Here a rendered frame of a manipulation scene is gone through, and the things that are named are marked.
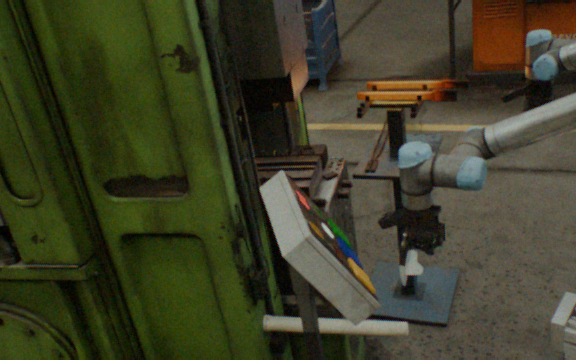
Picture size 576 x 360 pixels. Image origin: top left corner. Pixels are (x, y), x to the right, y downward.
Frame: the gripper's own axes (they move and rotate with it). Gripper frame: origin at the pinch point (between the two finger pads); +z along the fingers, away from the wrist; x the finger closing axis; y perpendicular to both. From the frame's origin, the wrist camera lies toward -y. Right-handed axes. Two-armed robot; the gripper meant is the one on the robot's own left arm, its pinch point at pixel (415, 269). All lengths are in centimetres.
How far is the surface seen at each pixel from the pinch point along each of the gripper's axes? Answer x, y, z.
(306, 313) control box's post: -20.3, -21.5, 7.0
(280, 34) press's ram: 17, -46, -55
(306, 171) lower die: 27, -53, -6
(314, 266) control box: -29.7, -8.5, -18.2
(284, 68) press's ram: 16, -45, -46
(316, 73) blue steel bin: 322, -261, 78
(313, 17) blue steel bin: 323, -257, 28
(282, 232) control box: -27.8, -17.7, -23.7
